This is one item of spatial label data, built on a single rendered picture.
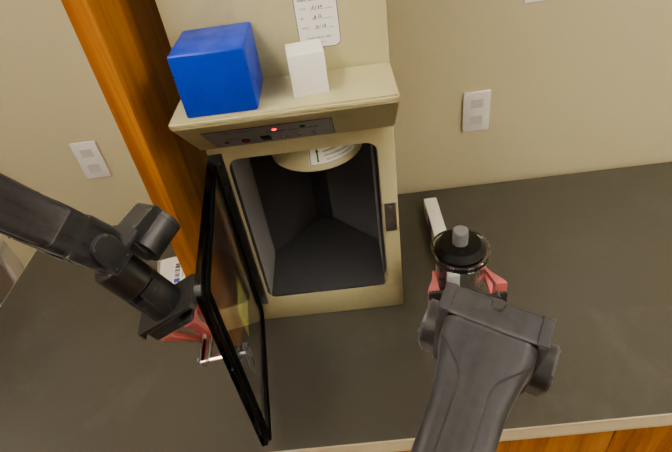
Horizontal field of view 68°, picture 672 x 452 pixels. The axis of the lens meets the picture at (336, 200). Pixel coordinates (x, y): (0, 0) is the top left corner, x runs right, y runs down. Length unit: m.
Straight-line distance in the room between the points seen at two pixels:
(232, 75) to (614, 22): 0.98
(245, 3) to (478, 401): 0.60
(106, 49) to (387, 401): 0.75
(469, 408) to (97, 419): 0.92
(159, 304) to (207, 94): 0.30
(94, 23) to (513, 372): 0.61
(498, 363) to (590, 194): 1.16
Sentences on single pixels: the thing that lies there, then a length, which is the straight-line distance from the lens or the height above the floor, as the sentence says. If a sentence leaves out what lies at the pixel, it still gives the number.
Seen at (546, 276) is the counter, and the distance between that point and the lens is 1.22.
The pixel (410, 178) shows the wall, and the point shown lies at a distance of 1.44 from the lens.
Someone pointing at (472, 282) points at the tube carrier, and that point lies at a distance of 0.94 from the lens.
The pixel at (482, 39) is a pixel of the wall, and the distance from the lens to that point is 1.29.
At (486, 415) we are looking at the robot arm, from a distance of 0.34.
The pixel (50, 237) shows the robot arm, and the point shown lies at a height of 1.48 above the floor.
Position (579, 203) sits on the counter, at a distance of 1.44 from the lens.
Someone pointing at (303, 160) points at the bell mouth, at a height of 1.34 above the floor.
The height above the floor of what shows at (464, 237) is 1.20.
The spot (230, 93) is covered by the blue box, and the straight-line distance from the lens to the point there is 0.69.
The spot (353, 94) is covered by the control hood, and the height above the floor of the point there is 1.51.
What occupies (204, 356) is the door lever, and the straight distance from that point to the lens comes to 0.79.
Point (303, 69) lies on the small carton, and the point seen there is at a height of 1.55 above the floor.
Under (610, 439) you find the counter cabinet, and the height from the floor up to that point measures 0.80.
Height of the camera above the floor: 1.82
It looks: 38 degrees down
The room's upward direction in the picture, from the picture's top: 9 degrees counter-clockwise
